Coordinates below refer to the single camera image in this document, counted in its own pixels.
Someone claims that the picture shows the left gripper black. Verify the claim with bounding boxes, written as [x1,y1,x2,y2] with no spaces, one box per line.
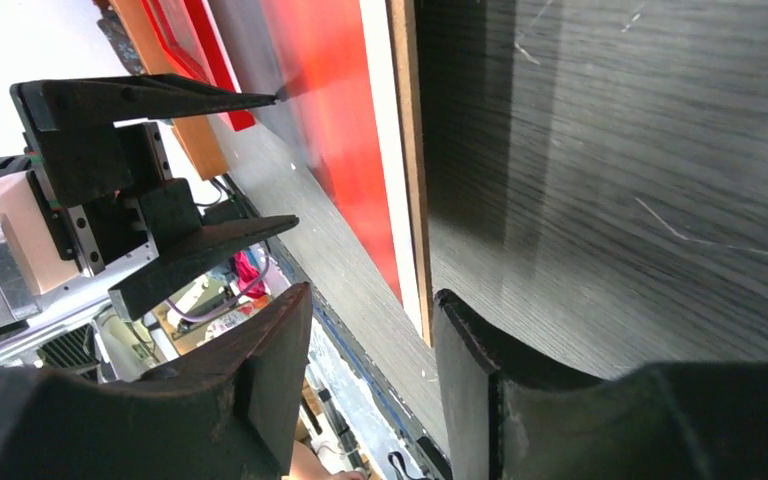
[10,74,299,320]

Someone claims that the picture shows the red picture frame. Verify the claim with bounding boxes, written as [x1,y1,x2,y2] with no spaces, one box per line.
[141,0,242,93]

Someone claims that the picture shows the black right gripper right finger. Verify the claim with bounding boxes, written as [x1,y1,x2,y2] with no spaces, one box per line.
[433,289,768,479]

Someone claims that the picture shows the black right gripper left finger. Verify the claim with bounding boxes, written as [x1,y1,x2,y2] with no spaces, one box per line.
[0,283,312,479]

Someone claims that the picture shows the wooden compartment tray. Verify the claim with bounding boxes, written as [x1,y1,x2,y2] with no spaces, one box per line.
[110,0,228,180]

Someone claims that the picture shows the brown backing board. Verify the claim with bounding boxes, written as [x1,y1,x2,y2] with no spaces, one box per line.
[387,0,433,347]

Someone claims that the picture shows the sunset photo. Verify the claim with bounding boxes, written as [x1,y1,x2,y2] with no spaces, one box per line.
[209,1,427,333]

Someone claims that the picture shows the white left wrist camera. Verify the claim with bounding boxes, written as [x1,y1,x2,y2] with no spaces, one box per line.
[0,172,79,328]

